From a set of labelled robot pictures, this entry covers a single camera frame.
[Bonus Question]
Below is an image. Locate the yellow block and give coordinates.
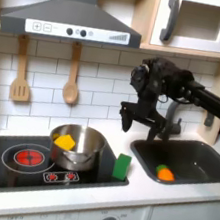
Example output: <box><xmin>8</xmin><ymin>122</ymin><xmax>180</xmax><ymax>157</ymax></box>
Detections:
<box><xmin>51</xmin><ymin>131</ymin><xmax>78</xmax><ymax>153</ymax></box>

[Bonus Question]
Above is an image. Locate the orange toy carrot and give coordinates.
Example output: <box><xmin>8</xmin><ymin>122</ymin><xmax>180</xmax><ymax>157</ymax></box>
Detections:
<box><xmin>153</xmin><ymin>162</ymin><xmax>178</xmax><ymax>184</ymax></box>

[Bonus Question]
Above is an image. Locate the white toy microwave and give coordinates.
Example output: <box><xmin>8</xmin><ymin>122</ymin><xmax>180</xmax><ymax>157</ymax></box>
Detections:
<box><xmin>148</xmin><ymin>0</ymin><xmax>220</xmax><ymax>57</ymax></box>

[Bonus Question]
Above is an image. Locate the dark grey sink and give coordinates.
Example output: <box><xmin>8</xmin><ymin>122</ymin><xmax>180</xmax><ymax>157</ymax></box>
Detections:
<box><xmin>124</xmin><ymin>129</ymin><xmax>220</xmax><ymax>194</ymax></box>

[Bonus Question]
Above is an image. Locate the green block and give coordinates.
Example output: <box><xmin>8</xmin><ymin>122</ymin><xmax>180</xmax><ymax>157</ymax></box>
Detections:
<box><xmin>111</xmin><ymin>152</ymin><xmax>134</xmax><ymax>183</ymax></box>

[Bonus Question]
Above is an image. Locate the steel pot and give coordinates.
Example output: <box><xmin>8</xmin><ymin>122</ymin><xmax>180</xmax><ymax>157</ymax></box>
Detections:
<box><xmin>44</xmin><ymin>120</ymin><xmax>110</xmax><ymax>176</ymax></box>

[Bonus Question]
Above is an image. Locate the thin black cable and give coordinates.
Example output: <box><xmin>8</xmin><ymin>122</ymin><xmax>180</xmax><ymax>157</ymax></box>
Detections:
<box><xmin>157</xmin><ymin>94</ymin><xmax>172</xmax><ymax>105</ymax></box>

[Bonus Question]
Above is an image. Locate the wooden shelf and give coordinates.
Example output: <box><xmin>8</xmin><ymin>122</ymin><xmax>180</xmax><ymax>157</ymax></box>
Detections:
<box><xmin>138</xmin><ymin>38</ymin><xmax>220</xmax><ymax>63</ymax></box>

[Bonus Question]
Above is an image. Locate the grey tap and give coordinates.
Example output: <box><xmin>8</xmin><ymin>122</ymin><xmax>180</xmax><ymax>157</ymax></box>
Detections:
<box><xmin>157</xmin><ymin>95</ymin><xmax>190</xmax><ymax>144</ymax></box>

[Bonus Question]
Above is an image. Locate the black stove top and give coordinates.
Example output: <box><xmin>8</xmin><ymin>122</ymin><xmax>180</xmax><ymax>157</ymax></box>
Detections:
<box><xmin>0</xmin><ymin>123</ymin><xmax>136</xmax><ymax>216</ymax></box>

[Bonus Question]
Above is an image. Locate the wooden spoon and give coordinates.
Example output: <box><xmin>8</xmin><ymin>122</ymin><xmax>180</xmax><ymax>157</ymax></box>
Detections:
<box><xmin>60</xmin><ymin>40</ymin><xmax>89</xmax><ymax>107</ymax></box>

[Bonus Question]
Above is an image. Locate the grey microwave handle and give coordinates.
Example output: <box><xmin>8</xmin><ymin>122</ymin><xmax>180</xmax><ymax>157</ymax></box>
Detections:
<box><xmin>158</xmin><ymin>0</ymin><xmax>182</xmax><ymax>45</ymax></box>

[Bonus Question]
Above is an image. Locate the grey stove hood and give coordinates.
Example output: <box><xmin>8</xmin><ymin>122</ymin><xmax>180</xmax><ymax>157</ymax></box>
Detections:
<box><xmin>0</xmin><ymin>0</ymin><xmax>149</xmax><ymax>56</ymax></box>

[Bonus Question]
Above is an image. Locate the wooden slotted spatula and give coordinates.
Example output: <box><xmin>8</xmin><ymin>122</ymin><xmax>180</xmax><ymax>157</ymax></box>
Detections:
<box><xmin>7</xmin><ymin>33</ymin><xmax>41</xmax><ymax>105</ymax></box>

